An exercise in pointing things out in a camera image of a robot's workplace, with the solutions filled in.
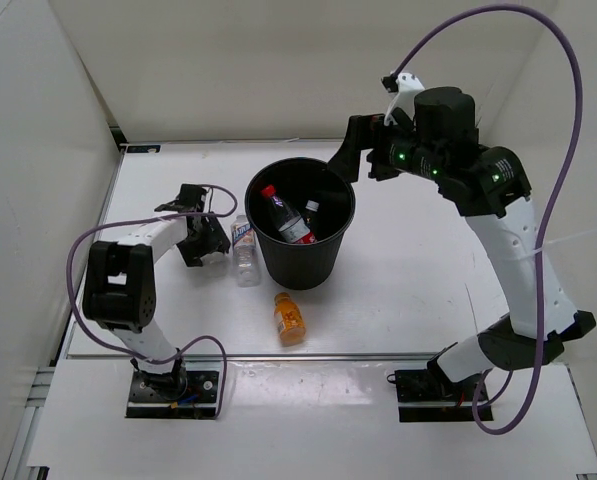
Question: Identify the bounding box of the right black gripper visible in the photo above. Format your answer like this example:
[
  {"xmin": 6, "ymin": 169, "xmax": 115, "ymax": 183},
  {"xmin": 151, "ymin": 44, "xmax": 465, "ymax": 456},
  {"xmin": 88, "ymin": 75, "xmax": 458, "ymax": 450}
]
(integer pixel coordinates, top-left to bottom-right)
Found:
[{"xmin": 327, "ymin": 110, "xmax": 447, "ymax": 185}]

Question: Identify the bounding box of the clear bottle blue orange label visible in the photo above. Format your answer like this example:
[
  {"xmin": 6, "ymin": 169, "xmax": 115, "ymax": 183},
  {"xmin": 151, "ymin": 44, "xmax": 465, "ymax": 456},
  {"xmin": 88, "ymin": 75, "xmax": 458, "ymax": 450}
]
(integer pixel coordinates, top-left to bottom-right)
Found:
[{"xmin": 231, "ymin": 215, "xmax": 261, "ymax": 288}]

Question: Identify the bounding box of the red-label water bottle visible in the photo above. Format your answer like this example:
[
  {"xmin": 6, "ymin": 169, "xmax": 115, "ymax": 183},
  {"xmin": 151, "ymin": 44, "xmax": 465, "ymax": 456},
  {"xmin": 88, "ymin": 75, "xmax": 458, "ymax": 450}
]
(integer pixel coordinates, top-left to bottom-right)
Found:
[{"xmin": 261, "ymin": 185, "xmax": 316, "ymax": 245}]

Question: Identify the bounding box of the small dark-label water bottle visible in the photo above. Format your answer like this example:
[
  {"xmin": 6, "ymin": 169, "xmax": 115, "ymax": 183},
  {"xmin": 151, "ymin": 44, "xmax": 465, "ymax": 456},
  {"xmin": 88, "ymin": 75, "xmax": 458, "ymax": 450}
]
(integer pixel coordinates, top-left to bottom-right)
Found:
[{"xmin": 303, "ymin": 200, "xmax": 320, "ymax": 239}]

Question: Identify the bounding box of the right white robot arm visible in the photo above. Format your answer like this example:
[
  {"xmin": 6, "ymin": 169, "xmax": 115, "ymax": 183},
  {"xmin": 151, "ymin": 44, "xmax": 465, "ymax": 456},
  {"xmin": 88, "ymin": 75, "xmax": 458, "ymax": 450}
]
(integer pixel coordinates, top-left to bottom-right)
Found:
[{"xmin": 328, "ymin": 87, "xmax": 596, "ymax": 400}]

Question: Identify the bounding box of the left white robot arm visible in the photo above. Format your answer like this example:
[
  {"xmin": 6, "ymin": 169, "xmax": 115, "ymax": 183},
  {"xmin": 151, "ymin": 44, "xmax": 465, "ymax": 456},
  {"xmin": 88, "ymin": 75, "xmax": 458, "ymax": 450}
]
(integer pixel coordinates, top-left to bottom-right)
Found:
[{"xmin": 82, "ymin": 216, "xmax": 230, "ymax": 400}]

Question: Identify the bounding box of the black plastic bin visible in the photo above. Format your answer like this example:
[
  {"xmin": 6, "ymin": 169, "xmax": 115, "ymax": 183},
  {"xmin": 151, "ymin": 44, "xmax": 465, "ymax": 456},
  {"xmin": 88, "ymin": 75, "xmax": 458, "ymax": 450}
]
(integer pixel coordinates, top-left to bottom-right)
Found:
[{"xmin": 245, "ymin": 157, "xmax": 355, "ymax": 290}]

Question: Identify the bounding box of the orange juice bottle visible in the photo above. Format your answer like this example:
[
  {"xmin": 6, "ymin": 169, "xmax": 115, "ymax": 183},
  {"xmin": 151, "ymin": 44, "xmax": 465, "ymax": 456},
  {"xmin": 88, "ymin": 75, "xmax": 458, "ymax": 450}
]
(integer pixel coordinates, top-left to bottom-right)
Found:
[{"xmin": 274, "ymin": 292, "xmax": 306, "ymax": 346}]

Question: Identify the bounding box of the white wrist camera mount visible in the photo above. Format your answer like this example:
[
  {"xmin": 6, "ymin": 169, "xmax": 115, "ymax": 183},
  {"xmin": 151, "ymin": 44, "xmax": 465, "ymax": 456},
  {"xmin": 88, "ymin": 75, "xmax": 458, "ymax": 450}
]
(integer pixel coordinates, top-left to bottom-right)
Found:
[{"xmin": 381, "ymin": 72, "xmax": 425, "ymax": 126}]

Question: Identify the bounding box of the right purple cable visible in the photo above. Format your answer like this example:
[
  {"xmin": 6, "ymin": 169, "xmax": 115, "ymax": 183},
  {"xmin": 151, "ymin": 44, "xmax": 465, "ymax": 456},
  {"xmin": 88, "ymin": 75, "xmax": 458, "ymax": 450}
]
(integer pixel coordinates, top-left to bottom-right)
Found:
[{"xmin": 395, "ymin": 3, "xmax": 581, "ymax": 435}]

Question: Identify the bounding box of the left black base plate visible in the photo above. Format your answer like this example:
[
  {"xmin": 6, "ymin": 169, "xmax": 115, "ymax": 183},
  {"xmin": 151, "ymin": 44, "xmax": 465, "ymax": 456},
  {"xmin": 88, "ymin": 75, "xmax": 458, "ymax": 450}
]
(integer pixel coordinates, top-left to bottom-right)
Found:
[{"xmin": 125, "ymin": 367, "xmax": 221, "ymax": 420}]

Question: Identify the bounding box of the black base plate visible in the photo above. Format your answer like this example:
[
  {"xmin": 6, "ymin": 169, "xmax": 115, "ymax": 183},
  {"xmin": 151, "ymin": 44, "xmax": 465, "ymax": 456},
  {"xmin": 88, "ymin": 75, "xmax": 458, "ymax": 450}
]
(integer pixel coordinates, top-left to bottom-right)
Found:
[
  {"xmin": 125, "ymin": 367, "xmax": 221, "ymax": 420},
  {"xmin": 386, "ymin": 370, "xmax": 493, "ymax": 423}
]

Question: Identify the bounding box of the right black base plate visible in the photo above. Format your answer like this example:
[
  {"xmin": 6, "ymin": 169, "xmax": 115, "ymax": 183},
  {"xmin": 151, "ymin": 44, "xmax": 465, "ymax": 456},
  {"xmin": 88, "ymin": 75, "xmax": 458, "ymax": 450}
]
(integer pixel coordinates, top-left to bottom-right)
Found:
[{"xmin": 386, "ymin": 370, "xmax": 493, "ymax": 423}]

